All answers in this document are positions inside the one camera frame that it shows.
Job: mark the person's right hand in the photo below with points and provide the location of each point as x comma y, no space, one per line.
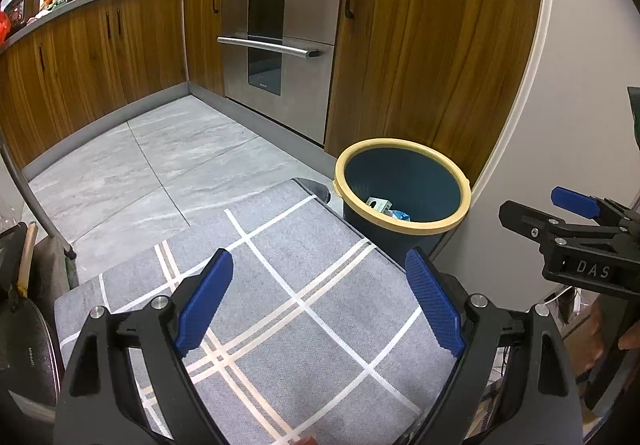
631,336

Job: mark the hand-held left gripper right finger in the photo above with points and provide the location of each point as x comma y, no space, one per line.
432,305

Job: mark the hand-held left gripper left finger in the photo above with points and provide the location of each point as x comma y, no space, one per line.
205,305

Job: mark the wooden kitchen cabinet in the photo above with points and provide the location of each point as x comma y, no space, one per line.
425,50
202,25
100,55

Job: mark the stainless steel built-in oven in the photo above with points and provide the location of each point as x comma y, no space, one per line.
300,90

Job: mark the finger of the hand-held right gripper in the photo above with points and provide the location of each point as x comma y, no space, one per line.
520,217
575,201

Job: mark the grey cloth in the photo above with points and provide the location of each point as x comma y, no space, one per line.
55,265

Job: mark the orange plastic bag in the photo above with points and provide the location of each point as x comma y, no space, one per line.
4,27

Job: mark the blue plastic courier bag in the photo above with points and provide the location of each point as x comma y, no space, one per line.
400,215

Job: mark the dark cooker appliance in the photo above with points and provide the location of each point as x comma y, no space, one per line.
22,7

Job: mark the blue bin with yellow rim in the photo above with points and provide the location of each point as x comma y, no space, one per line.
400,175

